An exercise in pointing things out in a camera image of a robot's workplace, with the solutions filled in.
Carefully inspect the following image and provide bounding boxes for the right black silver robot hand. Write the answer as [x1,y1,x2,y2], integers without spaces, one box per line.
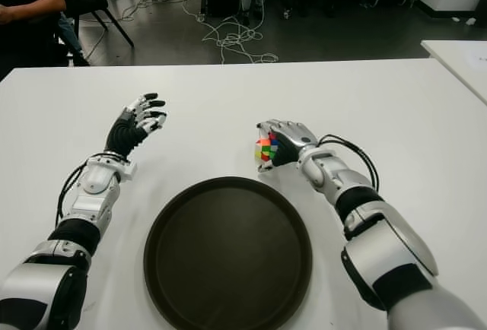
[256,119,319,173]

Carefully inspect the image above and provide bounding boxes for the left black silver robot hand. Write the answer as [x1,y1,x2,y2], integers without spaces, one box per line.
[105,92,169,156]

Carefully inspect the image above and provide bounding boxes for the multicoloured Rubik's cube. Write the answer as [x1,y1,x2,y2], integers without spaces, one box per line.
[253,131,282,163]

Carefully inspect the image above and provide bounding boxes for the dark round plate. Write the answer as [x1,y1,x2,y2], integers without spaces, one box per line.
[143,176,314,330]

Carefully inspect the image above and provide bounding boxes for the seated person in black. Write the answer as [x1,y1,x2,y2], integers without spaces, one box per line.
[0,0,92,76]

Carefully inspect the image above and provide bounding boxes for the black folding chair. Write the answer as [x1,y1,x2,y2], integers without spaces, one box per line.
[60,0,136,65]

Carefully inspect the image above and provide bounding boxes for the white side table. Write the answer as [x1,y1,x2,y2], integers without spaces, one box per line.
[420,40,487,105]

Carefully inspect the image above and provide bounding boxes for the white paper sheet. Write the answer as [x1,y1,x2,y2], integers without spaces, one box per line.
[467,46,487,71]

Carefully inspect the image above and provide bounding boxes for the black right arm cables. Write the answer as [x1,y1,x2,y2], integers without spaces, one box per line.
[317,135,381,194]

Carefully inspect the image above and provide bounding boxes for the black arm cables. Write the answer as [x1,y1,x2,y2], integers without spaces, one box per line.
[317,135,381,194]
[55,162,92,228]

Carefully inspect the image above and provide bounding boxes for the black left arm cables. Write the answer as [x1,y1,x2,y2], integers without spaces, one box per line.
[55,162,92,228]

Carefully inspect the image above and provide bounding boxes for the tangled white floor cable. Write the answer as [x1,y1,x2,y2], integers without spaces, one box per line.
[182,1,281,65]

